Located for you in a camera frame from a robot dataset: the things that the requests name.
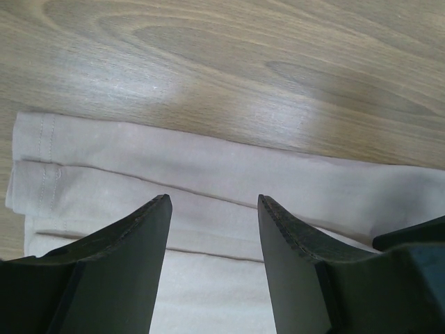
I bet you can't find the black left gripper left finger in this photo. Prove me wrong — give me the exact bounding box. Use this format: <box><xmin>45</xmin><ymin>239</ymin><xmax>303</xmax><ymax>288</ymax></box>
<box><xmin>1</xmin><ymin>195</ymin><xmax>172</xmax><ymax>333</ymax></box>

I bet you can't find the beige t shirt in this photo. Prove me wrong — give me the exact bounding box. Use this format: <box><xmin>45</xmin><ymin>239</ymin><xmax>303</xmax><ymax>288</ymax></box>
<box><xmin>6</xmin><ymin>112</ymin><xmax>444</xmax><ymax>333</ymax></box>

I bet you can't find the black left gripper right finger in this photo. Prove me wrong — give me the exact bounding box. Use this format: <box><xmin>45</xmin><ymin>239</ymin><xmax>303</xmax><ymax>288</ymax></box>
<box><xmin>257</xmin><ymin>195</ymin><xmax>444</xmax><ymax>333</ymax></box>

